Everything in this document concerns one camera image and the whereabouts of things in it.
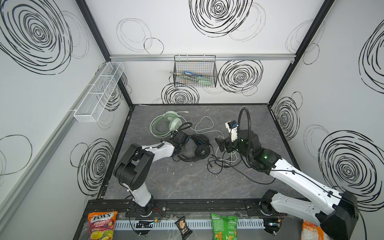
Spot black blue headphones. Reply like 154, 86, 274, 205
172, 133, 275, 185

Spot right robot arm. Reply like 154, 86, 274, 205
216, 107, 360, 240

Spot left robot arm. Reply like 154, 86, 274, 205
114, 122, 193, 210

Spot mint green headphones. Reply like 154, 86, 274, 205
149, 110, 241, 164

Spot green chips bag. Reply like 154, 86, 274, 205
211, 214, 239, 240

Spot small dark snack packet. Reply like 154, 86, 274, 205
175, 216, 193, 240

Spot orange snack bag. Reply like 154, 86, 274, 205
300, 221, 330, 240

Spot Fox's fruits candy bag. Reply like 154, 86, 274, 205
88, 211, 118, 240

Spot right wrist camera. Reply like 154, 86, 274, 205
225, 120, 239, 143

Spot black wire basket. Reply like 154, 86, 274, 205
171, 55, 218, 88

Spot black mounting rail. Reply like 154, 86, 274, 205
83, 199, 264, 218

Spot white wire shelf basket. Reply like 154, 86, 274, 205
74, 62, 125, 123

